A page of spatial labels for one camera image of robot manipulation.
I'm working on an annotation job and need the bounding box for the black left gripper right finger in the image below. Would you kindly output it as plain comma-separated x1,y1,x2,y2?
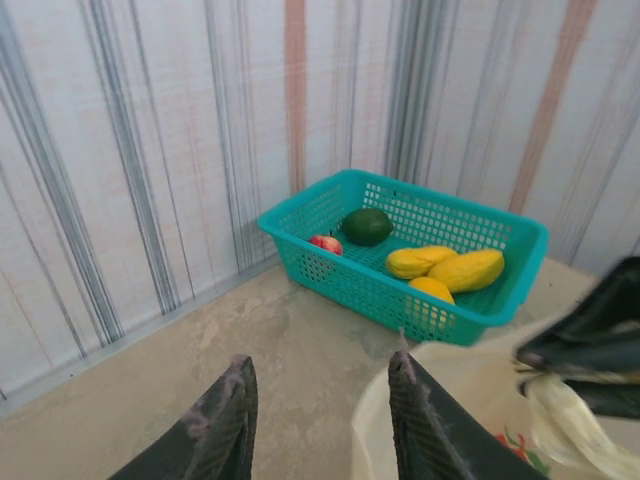
388,349,551,480

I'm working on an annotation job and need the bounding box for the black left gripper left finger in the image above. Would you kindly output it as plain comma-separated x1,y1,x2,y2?
107,354,259,480

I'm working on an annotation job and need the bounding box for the translucent fruit-print plastic bag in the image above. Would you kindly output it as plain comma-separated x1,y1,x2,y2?
349,309,640,480

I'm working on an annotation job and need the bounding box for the teal plastic mesh basket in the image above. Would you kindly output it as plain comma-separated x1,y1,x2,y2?
257,168,551,347

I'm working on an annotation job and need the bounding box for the yellow fake mango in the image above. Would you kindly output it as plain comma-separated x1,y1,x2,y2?
384,244,459,280
427,248,506,294

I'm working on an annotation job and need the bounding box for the round yellow fake fruit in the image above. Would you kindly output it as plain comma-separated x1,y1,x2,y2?
407,276,457,329

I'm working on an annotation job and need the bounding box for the red fake apple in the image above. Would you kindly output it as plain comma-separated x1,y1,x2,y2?
308,234,345,257

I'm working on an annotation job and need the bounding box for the dark green fake avocado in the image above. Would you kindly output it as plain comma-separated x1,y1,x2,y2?
341,208,395,247

